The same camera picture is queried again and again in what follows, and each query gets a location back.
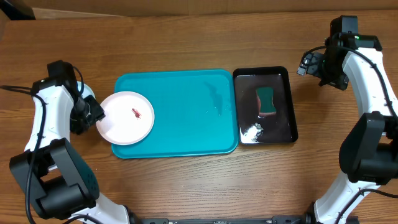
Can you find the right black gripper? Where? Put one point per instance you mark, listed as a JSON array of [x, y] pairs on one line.
[[333, 78]]

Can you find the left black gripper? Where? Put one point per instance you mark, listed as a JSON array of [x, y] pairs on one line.
[[97, 114]]

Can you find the pink plate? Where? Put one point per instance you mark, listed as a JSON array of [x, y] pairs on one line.
[[129, 118]]

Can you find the green and pink sponge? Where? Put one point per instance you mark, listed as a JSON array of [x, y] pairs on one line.
[[265, 102]]

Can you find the light blue plate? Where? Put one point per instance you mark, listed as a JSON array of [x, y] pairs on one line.
[[87, 91]]

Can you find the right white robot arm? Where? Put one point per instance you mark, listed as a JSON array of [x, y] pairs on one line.
[[368, 155]]

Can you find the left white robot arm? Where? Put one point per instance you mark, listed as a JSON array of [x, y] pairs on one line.
[[55, 179]]

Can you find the black rectangular tray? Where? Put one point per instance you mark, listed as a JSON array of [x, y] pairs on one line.
[[273, 129]]

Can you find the teal plastic tray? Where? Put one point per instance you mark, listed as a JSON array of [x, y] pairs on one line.
[[195, 113]]

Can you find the dark object at corner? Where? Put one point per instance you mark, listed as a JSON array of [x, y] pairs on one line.
[[17, 10]]

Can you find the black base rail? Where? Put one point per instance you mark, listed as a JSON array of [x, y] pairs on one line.
[[280, 219]]

